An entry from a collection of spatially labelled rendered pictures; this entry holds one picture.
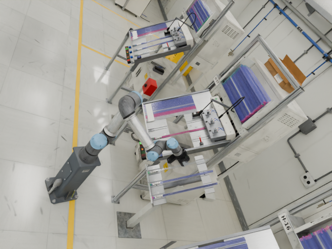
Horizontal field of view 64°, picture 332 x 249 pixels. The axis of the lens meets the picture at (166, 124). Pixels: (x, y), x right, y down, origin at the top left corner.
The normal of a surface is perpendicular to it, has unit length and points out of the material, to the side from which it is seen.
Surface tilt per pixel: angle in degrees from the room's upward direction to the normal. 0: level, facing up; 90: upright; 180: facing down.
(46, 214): 0
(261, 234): 45
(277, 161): 89
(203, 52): 90
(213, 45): 90
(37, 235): 0
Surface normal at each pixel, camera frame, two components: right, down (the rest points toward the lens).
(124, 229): 0.59, -0.61
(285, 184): -0.79, -0.29
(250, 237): -0.14, -0.63
